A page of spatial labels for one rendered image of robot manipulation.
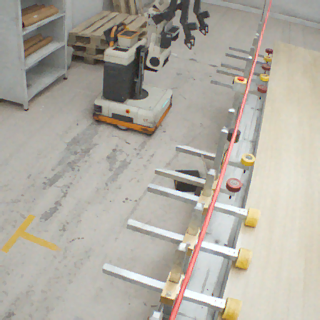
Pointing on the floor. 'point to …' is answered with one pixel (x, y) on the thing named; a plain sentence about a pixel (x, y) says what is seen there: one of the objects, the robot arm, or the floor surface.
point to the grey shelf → (25, 78)
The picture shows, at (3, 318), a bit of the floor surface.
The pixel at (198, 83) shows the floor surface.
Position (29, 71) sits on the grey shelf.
